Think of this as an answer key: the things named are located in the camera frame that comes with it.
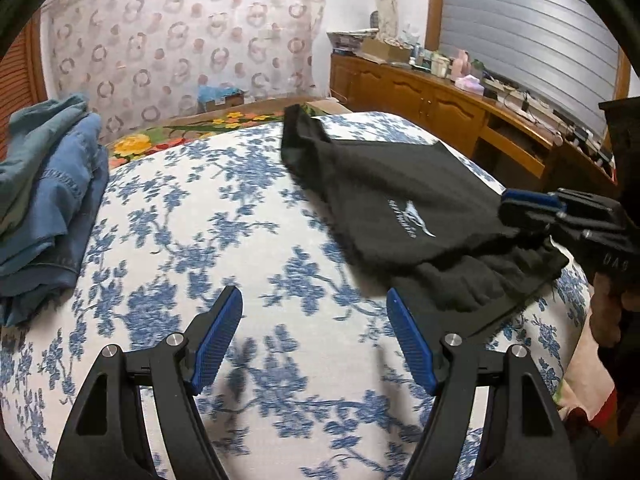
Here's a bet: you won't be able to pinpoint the pink cloth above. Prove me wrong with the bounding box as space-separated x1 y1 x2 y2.
559 327 617 423

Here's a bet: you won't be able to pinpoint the blue denim jeans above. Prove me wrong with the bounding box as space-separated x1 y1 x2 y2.
0 111 109 327

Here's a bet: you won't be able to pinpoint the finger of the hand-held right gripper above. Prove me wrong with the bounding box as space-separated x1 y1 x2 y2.
499 209 627 247
501 187 622 221

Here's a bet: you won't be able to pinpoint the wooden dresser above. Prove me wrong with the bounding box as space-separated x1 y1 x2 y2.
329 53 621 202

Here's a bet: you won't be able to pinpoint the wooden louvered door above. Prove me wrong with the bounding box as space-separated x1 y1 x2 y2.
0 24 51 161

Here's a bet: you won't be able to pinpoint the circle patterned curtain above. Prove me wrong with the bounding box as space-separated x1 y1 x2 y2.
40 0 328 143

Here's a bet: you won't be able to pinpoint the grey window blind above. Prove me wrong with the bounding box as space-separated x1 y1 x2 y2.
437 0 622 133

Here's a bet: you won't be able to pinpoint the colourful flower bed sheet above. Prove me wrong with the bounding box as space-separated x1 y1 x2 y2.
104 96 323 162

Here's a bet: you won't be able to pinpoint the pile of small electronics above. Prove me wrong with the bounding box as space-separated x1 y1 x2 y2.
481 75 617 167

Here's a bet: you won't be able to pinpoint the black pants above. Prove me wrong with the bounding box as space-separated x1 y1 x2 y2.
280 104 571 338

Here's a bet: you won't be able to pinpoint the pink packet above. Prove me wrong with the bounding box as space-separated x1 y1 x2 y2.
454 74 485 95

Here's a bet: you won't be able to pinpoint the row of small bottles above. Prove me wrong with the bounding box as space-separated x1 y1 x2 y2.
409 41 454 79

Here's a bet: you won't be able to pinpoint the blue plastic bag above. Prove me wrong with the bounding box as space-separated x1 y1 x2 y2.
198 83 237 104

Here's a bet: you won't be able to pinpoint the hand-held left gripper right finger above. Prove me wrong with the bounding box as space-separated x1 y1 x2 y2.
386 287 581 480

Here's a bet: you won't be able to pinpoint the brown cardboard box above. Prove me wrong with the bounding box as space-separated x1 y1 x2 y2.
197 87 246 114

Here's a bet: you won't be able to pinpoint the stack of magazines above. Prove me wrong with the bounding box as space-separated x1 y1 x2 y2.
326 28 381 56

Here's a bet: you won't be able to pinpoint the person's right hand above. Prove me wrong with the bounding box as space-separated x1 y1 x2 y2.
590 272 640 352

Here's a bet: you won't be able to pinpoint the white tied curtain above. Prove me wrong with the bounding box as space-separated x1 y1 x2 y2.
371 0 402 43

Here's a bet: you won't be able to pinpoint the open cardboard box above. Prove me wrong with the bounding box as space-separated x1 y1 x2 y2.
360 36 414 64

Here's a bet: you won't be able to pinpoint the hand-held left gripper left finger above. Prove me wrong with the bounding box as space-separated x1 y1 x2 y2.
51 285 245 480

